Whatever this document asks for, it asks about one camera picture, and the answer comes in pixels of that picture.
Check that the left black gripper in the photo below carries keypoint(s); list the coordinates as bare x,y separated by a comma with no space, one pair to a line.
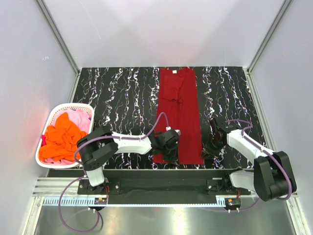
174,158

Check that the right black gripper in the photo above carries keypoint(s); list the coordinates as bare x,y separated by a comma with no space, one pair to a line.
210,153

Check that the red t-shirt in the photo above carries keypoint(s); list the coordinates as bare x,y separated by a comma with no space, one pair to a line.
177,98

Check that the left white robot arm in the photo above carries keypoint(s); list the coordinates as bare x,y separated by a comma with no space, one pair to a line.
100,145

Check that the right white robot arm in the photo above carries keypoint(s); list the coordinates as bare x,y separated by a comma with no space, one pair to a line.
272,175

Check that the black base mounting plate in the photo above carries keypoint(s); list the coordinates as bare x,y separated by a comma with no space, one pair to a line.
203,181

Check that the pink t-shirt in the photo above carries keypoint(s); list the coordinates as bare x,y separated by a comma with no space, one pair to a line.
78,117

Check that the white plastic laundry basket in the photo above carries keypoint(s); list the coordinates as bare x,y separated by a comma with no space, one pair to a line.
66,125

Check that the magenta garment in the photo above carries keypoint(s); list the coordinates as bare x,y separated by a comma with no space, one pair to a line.
43,139

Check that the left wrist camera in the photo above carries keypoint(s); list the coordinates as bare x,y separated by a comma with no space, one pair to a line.
177,130

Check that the slotted cable duct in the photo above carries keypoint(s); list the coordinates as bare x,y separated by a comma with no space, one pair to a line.
114,201

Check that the left aluminium frame post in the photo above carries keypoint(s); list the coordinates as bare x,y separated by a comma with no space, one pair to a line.
57,35

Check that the aluminium frame post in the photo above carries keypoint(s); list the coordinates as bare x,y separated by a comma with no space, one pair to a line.
57,35
269,34

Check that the right aluminium frame post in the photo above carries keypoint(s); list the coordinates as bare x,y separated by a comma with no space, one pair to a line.
269,34

